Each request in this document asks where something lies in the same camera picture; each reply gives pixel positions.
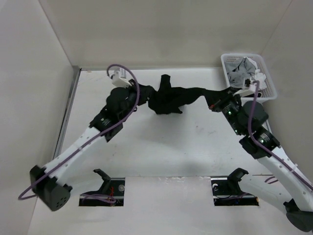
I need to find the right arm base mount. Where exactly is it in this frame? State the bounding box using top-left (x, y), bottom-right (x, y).
top-left (211, 168), bottom-right (259, 206)

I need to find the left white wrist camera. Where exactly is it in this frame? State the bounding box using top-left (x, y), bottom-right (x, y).
top-left (110, 68), bottom-right (132, 88)

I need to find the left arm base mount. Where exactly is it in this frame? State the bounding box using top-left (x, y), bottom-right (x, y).
top-left (79, 169), bottom-right (126, 207)

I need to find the purple cable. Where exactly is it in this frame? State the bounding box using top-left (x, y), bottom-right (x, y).
top-left (19, 64), bottom-right (140, 201)
top-left (247, 82), bottom-right (313, 191)

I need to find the white tank top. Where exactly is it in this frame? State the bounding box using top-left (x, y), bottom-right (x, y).
top-left (244, 57), bottom-right (267, 90)

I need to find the black tank top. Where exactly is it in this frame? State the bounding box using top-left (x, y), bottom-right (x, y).
top-left (148, 74), bottom-right (230, 115)

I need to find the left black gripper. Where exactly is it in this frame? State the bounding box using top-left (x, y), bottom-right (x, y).
top-left (120, 80), bottom-right (154, 122)

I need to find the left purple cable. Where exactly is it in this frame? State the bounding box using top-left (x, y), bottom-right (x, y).
top-left (19, 64), bottom-right (140, 201)

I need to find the white plastic basket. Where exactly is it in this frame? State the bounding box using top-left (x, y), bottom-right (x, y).
top-left (221, 53), bottom-right (277, 103)

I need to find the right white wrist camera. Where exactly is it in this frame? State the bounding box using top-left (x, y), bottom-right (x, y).
top-left (233, 79), bottom-right (260, 97)

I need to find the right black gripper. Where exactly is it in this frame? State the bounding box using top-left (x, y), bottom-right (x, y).
top-left (202, 86), bottom-right (244, 136)

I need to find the grey tank top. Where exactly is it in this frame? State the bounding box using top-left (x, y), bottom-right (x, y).
top-left (224, 57), bottom-right (258, 88)

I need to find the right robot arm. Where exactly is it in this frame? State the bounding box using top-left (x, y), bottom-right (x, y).
top-left (209, 93), bottom-right (313, 232)

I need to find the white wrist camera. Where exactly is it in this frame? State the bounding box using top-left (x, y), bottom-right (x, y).
top-left (110, 68), bottom-right (132, 88)
top-left (233, 79), bottom-right (260, 97)

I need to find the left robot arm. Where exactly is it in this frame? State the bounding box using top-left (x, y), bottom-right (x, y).
top-left (29, 85), bottom-right (154, 212)

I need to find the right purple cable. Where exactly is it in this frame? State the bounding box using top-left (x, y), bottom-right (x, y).
top-left (247, 82), bottom-right (313, 191)

